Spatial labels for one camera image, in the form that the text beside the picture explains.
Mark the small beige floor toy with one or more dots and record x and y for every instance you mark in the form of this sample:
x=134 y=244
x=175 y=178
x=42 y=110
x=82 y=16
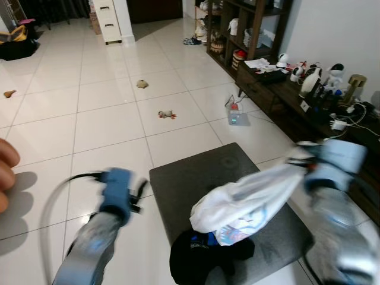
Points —
x=142 y=84

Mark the dark grey upholstered ottoman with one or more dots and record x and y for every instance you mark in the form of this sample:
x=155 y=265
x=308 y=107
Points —
x=196 y=178

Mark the black cloth with blue print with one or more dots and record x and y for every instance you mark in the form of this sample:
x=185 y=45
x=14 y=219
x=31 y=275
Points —
x=196 y=264

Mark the red basket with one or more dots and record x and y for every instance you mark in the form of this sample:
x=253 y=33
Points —
x=238 y=59

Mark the white power strip green light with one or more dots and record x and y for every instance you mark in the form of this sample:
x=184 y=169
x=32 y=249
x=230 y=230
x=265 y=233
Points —
x=237 y=119

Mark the white kettle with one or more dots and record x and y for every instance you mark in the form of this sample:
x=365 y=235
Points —
x=310 y=83

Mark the pair of slippers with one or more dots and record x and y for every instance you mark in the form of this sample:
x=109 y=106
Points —
x=193 y=41

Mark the gold trophy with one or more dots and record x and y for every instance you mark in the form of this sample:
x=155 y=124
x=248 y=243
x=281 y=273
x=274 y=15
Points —
x=356 y=83

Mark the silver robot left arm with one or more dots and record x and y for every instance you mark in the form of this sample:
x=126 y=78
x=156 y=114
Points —
x=89 y=255

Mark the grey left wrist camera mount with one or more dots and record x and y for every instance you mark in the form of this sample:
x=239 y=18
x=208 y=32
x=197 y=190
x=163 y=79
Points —
x=116 y=190

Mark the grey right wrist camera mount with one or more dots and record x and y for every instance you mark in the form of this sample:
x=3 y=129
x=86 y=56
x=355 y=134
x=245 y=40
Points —
x=341 y=157

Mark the dark wooden low sideboard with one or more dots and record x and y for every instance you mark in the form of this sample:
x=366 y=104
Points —
x=285 y=110

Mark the dark wooden shelf unit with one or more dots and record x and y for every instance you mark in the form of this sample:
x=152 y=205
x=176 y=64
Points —
x=259 y=29

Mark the white robot toy black head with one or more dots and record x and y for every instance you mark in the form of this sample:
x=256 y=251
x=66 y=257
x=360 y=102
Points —
x=336 y=80

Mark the small brown floor toy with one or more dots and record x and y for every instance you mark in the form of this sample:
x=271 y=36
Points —
x=9 y=94

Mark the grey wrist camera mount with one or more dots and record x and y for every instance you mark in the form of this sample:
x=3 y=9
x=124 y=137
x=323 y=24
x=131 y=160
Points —
x=116 y=190
x=341 y=157

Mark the small red grey floor toy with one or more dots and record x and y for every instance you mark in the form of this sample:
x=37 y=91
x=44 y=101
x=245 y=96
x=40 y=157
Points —
x=166 y=114

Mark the small white robot toy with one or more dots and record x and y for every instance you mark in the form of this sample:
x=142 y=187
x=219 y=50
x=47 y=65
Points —
x=282 y=60
x=297 y=74

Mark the woven basket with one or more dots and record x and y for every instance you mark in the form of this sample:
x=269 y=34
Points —
x=218 y=47

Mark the white papers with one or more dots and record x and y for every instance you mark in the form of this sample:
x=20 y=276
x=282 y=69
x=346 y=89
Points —
x=258 y=63

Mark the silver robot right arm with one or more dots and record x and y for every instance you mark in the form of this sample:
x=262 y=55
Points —
x=338 y=237

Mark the person bare hand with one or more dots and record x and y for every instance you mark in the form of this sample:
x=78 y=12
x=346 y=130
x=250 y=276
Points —
x=7 y=172

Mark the white printed cloth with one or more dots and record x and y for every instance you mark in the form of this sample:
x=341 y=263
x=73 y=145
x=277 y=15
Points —
x=249 y=196

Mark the black and yellow bag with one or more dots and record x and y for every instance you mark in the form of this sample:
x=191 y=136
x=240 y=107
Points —
x=18 y=47

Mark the white drawer cabinet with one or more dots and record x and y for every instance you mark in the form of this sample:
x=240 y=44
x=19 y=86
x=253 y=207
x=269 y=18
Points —
x=110 y=21

